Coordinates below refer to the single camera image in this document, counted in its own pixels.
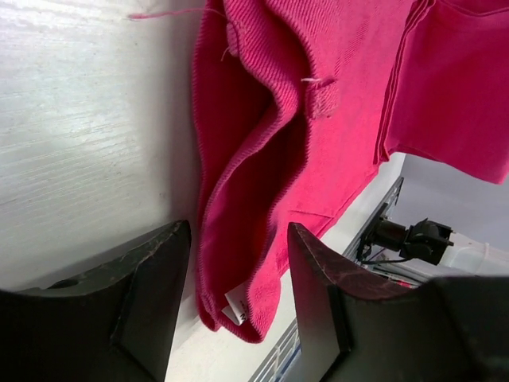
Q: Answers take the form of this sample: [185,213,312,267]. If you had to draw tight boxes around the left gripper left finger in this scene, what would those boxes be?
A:
[1,220,192,381]

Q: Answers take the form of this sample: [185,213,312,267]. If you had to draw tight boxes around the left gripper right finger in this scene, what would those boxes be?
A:
[287,223,508,381]

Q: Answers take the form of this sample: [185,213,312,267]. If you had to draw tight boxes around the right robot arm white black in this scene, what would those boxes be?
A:
[356,216,508,281]

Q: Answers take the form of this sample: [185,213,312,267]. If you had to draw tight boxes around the pink trousers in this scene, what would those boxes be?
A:
[192,1,508,343]

